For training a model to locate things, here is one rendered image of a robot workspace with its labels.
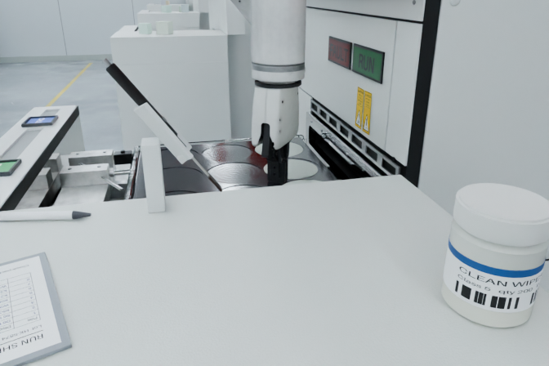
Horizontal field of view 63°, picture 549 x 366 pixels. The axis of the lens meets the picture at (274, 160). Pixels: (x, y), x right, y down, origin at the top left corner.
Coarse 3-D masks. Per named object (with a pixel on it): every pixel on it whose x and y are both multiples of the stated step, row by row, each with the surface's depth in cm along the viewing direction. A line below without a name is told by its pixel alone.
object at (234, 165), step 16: (208, 144) 97; (224, 144) 97; (240, 144) 97; (304, 144) 97; (176, 160) 88; (192, 160) 88; (208, 160) 88; (224, 160) 88; (240, 160) 87; (256, 160) 87; (304, 160) 88; (320, 160) 87; (176, 176) 80; (192, 176) 80; (224, 176) 80; (240, 176) 80; (256, 176) 80; (320, 176) 80; (144, 192) 74; (176, 192) 74; (192, 192) 74
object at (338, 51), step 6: (330, 42) 89; (336, 42) 86; (342, 42) 82; (330, 48) 89; (336, 48) 86; (342, 48) 83; (348, 48) 80; (330, 54) 89; (336, 54) 86; (342, 54) 83; (348, 54) 80; (336, 60) 86; (342, 60) 83; (348, 60) 80; (348, 66) 81
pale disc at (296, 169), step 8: (288, 160) 88; (296, 160) 88; (264, 168) 83; (288, 168) 83; (296, 168) 83; (304, 168) 83; (312, 168) 84; (288, 176) 80; (296, 176) 80; (304, 176) 80
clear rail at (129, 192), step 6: (138, 150) 92; (132, 156) 89; (138, 156) 90; (132, 162) 86; (138, 162) 87; (132, 168) 83; (132, 174) 80; (132, 180) 78; (126, 186) 76; (132, 186) 76; (126, 192) 73; (132, 192) 74; (126, 198) 71; (132, 198) 73
